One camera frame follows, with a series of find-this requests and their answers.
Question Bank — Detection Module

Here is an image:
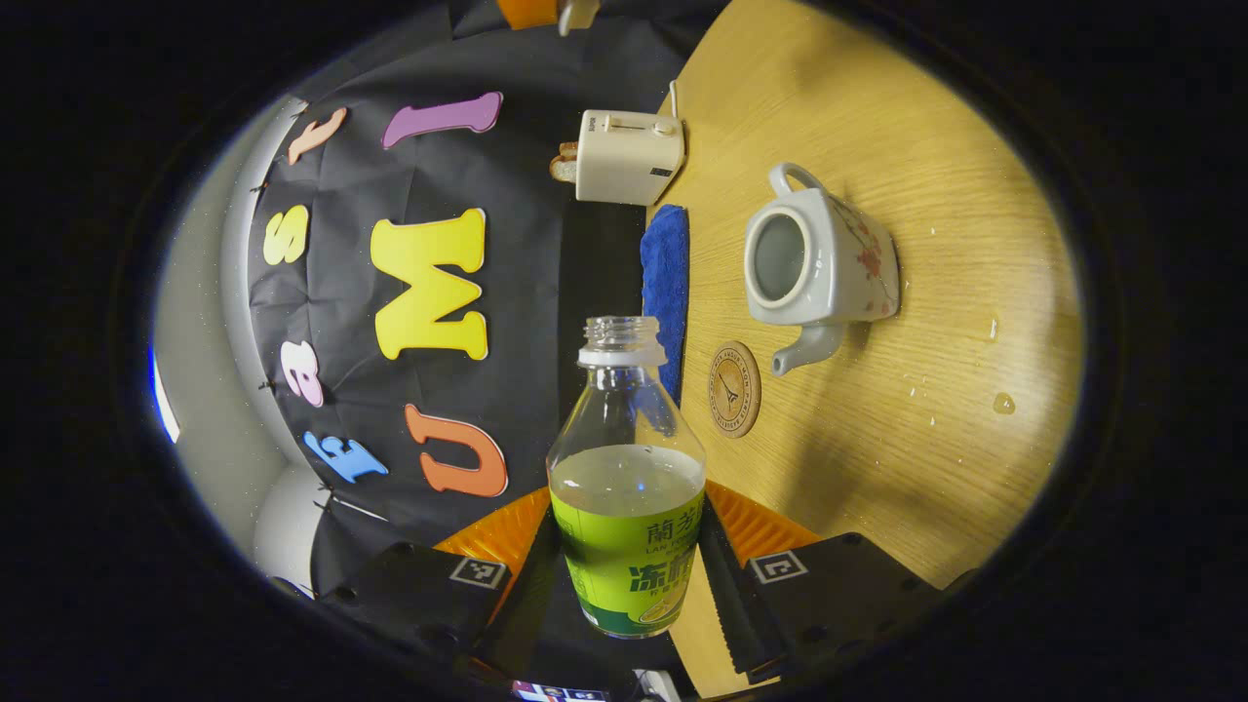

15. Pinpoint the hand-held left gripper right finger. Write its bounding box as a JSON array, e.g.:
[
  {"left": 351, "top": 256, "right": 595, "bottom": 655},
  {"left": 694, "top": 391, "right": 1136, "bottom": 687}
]
[{"left": 696, "top": 481, "right": 949, "bottom": 683}]

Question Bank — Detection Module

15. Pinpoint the black backdrop cloth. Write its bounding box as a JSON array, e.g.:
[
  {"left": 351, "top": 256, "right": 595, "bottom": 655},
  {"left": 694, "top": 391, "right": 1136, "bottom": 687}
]
[{"left": 244, "top": 0, "right": 730, "bottom": 683}]

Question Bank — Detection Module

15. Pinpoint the white toaster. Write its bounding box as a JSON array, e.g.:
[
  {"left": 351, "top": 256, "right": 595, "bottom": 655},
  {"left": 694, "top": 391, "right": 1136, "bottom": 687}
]
[{"left": 575, "top": 109, "right": 686, "bottom": 206}]

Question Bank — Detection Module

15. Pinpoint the round wooden coaster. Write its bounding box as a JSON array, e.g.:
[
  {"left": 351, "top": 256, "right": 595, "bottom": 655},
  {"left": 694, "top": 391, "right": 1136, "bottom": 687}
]
[{"left": 708, "top": 340, "right": 762, "bottom": 439}]

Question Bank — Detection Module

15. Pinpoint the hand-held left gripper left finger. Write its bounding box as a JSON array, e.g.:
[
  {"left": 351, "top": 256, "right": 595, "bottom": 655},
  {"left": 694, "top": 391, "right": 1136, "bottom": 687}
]
[{"left": 314, "top": 487, "right": 565, "bottom": 683}]

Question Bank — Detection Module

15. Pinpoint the blue towel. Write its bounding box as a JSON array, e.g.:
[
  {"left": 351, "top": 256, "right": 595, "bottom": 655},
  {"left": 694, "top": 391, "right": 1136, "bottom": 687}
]
[{"left": 640, "top": 203, "right": 690, "bottom": 401}]

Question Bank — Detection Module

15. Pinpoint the white floral teacup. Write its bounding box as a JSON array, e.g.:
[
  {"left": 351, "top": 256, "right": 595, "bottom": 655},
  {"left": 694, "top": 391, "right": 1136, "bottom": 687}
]
[{"left": 744, "top": 162, "right": 900, "bottom": 377}]

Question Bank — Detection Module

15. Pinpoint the green label water bottle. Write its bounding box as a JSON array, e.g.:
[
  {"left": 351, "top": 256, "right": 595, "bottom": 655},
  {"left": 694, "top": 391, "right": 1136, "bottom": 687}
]
[{"left": 546, "top": 315, "right": 707, "bottom": 640}]

